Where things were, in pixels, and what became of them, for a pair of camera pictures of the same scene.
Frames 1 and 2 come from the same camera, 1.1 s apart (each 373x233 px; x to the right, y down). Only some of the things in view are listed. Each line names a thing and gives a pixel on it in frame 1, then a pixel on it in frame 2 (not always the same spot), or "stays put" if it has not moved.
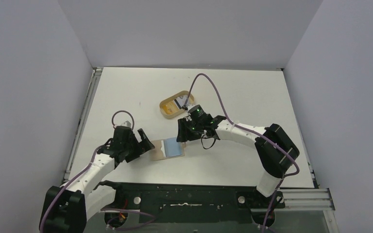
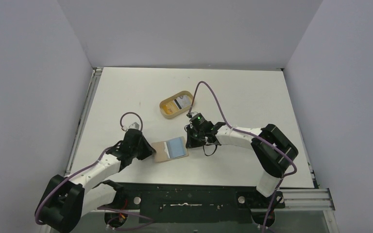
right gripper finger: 183,130 → 193,139
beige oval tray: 171,107 stays put
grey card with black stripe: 180,101 stays put
